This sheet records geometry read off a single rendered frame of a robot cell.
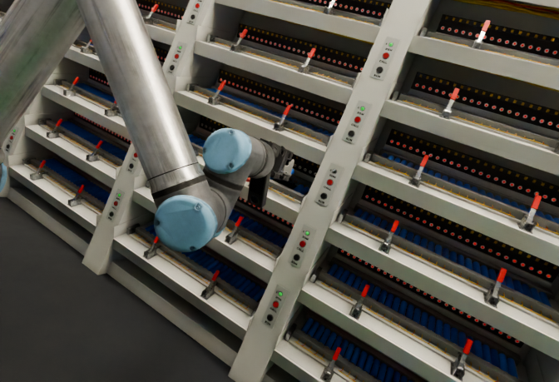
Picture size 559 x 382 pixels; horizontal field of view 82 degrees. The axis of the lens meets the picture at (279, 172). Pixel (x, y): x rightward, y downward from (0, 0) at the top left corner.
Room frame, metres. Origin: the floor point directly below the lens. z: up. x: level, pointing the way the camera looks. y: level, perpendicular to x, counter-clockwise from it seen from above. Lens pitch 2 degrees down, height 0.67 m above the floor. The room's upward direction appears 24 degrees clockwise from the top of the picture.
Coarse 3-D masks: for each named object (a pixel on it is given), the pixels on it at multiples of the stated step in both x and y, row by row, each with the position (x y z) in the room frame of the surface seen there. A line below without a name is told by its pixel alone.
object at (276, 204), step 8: (200, 128) 1.30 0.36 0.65; (200, 160) 1.12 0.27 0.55; (200, 168) 1.09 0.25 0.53; (304, 176) 1.13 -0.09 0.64; (248, 184) 1.04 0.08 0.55; (240, 192) 1.03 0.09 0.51; (272, 192) 1.03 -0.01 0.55; (272, 200) 0.98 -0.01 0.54; (280, 200) 0.99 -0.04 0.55; (288, 200) 1.01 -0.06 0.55; (304, 200) 0.95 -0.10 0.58; (264, 208) 1.00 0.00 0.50; (272, 208) 0.99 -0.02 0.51; (280, 208) 0.98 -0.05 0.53; (288, 208) 0.96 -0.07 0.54; (296, 208) 0.97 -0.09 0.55; (280, 216) 0.98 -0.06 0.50; (288, 216) 0.97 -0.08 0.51; (296, 216) 0.96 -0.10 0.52
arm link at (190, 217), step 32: (96, 0) 0.48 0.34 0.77; (128, 0) 0.50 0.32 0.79; (96, 32) 0.48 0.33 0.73; (128, 32) 0.49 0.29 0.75; (128, 64) 0.48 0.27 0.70; (160, 64) 0.53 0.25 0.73; (128, 96) 0.48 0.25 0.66; (160, 96) 0.50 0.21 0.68; (128, 128) 0.50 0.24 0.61; (160, 128) 0.49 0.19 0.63; (160, 160) 0.49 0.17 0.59; (192, 160) 0.52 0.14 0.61; (160, 192) 0.49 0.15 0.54; (192, 192) 0.50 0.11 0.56; (160, 224) 0.48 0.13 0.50; (192, 224) 0.48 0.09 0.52
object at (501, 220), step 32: (384, 160) 0.95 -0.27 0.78; (416, 160) 1.02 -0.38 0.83; (448, 160) 0.99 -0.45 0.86; (480, 160) 0.95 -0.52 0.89; (416, 192) 0.86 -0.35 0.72; (448, 192) 0.87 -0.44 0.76; (480, 192) 0.91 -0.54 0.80; (512, 192) 0.92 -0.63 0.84; (544, 192) 0.89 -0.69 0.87; (480, 224) 0.80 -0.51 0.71; (512, 224) 0.79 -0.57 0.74; (544, 224) 0.81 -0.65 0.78; (544, 256) 0.75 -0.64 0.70
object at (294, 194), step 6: (192, 144) 1.17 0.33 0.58; (270, 180) 1.05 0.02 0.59; (270, 186) 1.04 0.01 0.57; (276, 186) 1.03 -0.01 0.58; (282, 186) 1.03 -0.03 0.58; (282, 192) 1.02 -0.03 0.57; (288, 192) 1.02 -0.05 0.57; (294, 192) 1.01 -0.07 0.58; (294, 198) 1.01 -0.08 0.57; (300, 198) 1.00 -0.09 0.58
